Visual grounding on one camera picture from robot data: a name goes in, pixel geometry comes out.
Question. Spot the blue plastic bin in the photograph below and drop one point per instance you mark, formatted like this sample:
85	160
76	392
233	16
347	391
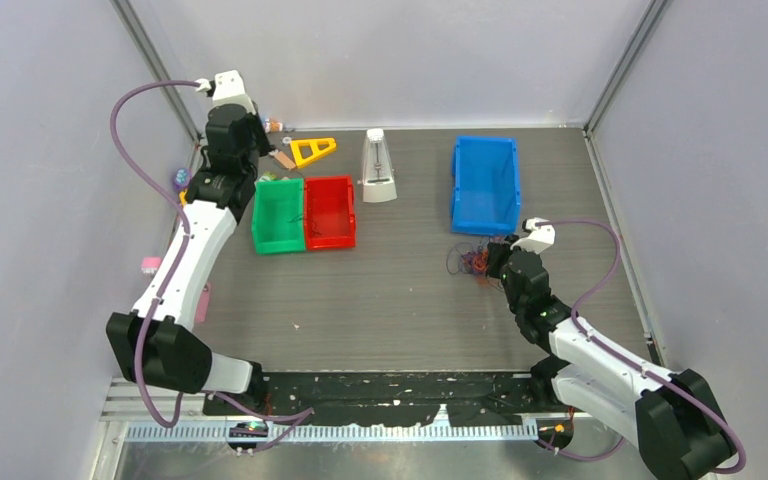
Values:
486	196

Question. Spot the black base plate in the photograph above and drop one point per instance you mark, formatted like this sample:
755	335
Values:
401	399

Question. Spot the pink metronome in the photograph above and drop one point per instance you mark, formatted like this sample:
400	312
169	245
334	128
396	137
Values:
150	267

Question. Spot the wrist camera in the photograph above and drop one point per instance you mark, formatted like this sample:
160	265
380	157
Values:
539	235
227	88

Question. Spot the red plastic bin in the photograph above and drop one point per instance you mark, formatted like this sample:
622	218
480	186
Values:
329	215

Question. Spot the aluminium rail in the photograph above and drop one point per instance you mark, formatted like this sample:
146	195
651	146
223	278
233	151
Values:
215	420

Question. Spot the white metronome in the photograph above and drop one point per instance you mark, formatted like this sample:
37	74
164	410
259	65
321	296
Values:
377	179

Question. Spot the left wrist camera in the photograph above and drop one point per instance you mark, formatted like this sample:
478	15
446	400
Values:
227	88

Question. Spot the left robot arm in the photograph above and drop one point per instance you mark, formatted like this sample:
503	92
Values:
156	337

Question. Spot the purple round toy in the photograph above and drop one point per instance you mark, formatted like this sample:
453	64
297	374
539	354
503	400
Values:
181	180

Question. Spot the green plastic bin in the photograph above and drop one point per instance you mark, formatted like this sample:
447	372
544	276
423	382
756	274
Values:
277	219

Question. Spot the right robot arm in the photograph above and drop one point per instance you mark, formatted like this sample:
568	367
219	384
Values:
672	418

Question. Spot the small figurine toy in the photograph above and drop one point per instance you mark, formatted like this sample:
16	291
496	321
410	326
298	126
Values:
271	125

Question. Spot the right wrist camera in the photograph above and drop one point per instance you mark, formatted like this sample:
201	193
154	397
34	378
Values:
539	235

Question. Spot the yellow triangle toy rear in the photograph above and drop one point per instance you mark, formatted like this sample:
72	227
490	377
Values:
308	151

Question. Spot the tan wooden strip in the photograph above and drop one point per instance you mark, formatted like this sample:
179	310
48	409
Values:
283	159

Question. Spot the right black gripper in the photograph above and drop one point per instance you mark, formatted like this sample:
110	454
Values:
498	253

